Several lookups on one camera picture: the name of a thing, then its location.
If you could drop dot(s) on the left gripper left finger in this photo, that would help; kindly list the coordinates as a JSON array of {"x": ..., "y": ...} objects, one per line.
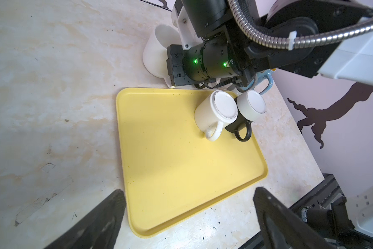
[{"x": 99, "y": 229}]

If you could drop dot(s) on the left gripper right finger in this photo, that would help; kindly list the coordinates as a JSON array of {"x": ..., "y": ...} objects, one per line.
[{"x": 281, "y": 228}]

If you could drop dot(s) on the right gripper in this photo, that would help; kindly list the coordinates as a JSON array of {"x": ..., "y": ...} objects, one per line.
[{"x": 184, "y": 66}]

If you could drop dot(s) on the small white ceramic mug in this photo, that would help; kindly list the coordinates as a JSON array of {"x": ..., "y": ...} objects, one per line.
[{"x": 216, "y": 112}]

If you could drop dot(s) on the blue butterfly mug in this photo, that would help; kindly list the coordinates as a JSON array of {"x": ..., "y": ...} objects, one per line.
[{"x": 260, "y": 77}]

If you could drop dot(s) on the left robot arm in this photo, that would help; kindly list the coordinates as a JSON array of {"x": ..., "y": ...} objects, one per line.
[{"x": 322, "y": 219}]

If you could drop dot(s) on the black mug white base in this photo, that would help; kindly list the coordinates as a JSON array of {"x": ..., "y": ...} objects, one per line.
[{"x": 251, "y": 106}]

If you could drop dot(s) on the yellow plastic tray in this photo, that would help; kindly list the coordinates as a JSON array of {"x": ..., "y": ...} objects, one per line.
[{"x": 171, "y": 171}]

